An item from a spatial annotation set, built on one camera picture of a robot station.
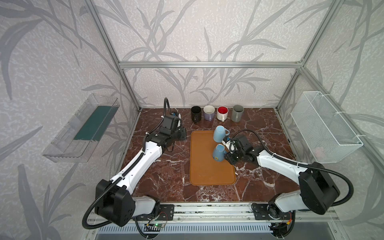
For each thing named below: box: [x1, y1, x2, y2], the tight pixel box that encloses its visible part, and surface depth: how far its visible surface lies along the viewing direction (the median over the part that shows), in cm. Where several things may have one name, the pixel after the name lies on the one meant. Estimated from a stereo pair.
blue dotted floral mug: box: [212, 143, 227, 162], surface depth 88 cm
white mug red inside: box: [216, 105, 229, 122], surface depth 111 cm
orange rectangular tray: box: [189, 130, 236, 186], surface depth 91 cm
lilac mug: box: [203, 105, 215, 121], surface depth 110 cm
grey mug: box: [232, 104, 244, 123], surface depth 107 cm
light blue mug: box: [213, 125, 230, 143], surface depth 98 cm
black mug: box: [191, 105, 202, 123], surface depth 111 cm
